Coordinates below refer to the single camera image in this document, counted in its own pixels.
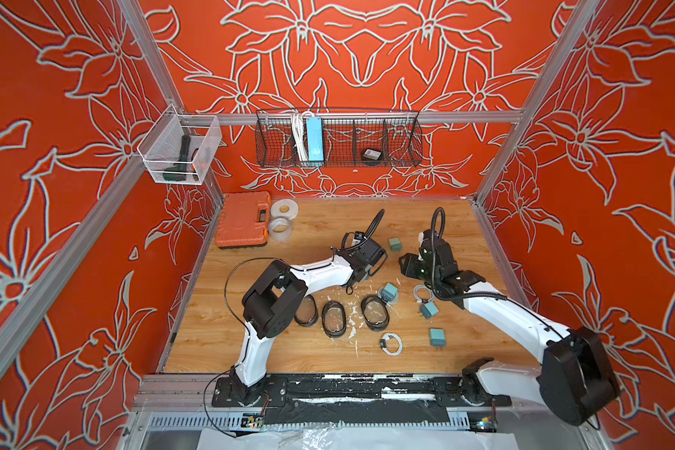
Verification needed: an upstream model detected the white coiled cable front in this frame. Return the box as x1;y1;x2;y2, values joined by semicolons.
379;332;404;357

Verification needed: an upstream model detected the teal charger front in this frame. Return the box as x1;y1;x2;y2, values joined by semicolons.
429;328;447;348

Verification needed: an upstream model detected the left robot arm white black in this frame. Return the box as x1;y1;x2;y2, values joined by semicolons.
229;236;387;399

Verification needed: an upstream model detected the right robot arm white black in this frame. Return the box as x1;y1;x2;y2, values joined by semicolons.
399;250;621;426

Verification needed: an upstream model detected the orange plastic tool case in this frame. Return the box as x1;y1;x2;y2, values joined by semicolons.
214;191;272;249

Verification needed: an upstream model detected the light blue power bank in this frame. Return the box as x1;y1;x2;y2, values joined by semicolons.
306;116;324;165

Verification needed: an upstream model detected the teal charger near right arm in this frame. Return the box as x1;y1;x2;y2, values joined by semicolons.
419;302;440;320

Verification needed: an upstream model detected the clear tape roll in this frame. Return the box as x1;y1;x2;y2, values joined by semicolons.
267;217;293;242

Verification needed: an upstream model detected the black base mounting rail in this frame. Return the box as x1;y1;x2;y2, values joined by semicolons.
207;373;512;431

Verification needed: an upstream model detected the clear acrylic wall box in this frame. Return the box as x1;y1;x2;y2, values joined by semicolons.
138;106;222;186

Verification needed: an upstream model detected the white cable in basket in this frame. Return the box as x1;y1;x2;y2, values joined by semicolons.
289;111;311;164

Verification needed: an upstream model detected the teal wall charger plug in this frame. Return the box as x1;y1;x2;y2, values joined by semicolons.
388;237;403;252

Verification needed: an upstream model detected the teal charger on cable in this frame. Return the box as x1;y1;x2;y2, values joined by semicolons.
378;283;399;305

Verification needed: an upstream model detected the black wire wall basket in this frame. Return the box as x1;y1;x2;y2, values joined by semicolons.
255;108;424;169

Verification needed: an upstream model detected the dark green flashlight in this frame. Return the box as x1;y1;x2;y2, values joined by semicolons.
163;134;191;182

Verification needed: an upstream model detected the white tape roll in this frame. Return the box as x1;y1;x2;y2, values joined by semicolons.
270;199;299;221

